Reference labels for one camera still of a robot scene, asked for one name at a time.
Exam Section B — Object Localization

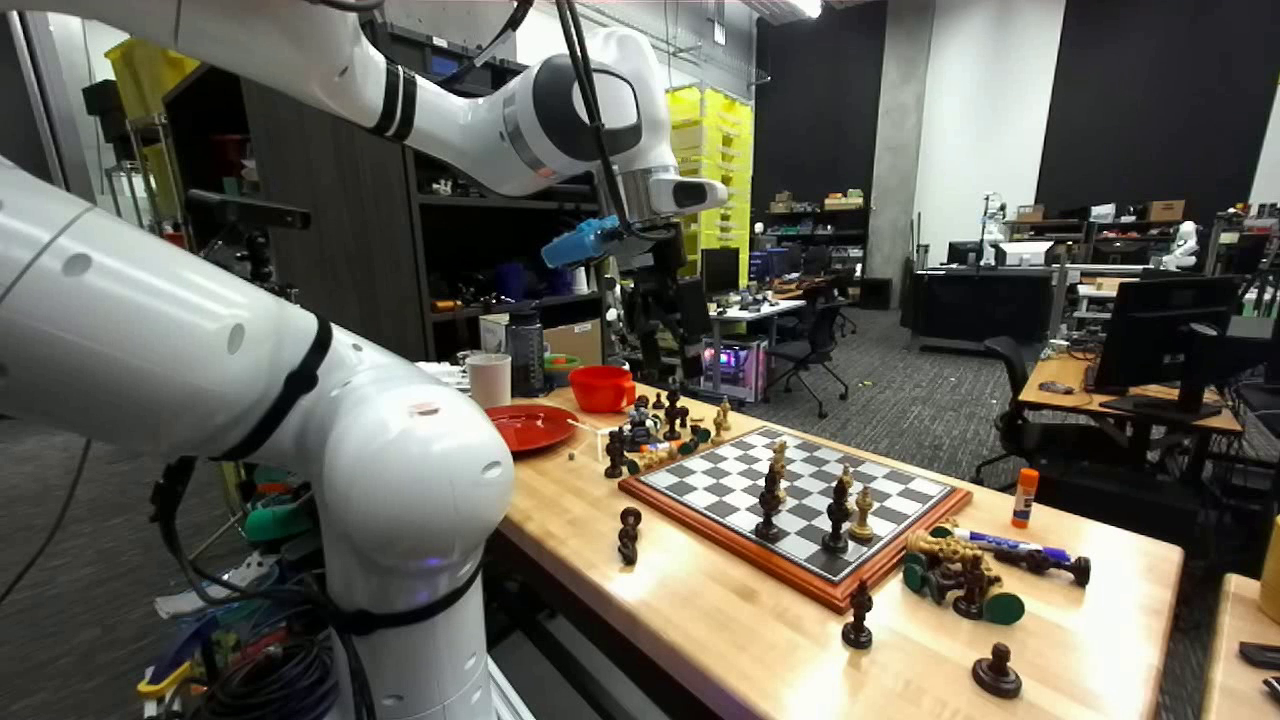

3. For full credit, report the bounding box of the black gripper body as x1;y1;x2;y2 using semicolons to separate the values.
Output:
610;216;687;290

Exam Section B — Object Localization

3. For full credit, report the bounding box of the brown chess piece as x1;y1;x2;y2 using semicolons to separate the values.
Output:
1009;461;1043;532

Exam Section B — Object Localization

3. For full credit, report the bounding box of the yellow storage shelf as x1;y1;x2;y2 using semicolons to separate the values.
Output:
662;82;760;290

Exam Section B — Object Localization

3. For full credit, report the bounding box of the computer tower purple light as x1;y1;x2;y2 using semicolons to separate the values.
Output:
697;336;774;407

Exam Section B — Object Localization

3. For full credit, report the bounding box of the red plastic bowl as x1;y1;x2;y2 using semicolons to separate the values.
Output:
565;364;640;419

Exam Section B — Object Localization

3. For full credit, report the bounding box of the dark bottle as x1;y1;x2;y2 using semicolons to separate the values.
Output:
505;307;547;399

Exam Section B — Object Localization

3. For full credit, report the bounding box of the white cup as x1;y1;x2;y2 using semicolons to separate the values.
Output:
464;347;516;413

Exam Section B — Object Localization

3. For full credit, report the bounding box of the red plate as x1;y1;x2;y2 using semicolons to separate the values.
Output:
482;399;582;461

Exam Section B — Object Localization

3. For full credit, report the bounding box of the dark shelving unit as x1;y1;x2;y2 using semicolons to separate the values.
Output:
235;23;632;364

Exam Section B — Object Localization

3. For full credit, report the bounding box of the black cabinet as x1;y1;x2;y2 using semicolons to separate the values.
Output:
904;257;1060;351

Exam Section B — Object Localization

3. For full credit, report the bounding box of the wooden office desk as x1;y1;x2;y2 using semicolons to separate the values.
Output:
1014;347;1249;443

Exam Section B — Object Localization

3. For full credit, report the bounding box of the purple and white marker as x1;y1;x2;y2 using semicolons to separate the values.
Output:
967;530;1094;592

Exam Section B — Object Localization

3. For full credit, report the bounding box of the black computer monitor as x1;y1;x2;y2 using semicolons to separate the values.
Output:
1091;274;1242;398

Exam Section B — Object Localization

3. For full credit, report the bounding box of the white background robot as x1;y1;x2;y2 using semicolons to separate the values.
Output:
1156;216;1203;278

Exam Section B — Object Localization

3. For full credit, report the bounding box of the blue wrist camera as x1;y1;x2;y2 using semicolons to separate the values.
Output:
535;212;632;278

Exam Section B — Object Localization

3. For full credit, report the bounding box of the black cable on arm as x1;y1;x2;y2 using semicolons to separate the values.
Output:
552;0;634;237

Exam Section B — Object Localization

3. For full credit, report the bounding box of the chess board with red-brown frame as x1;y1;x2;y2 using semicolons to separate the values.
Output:
614;419;974;617

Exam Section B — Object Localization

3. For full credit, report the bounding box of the yellow frame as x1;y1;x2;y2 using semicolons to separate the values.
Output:
105;36;203;233

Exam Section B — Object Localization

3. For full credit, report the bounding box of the cable bundle at robot base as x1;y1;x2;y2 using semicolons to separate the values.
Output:
132;452;350;720

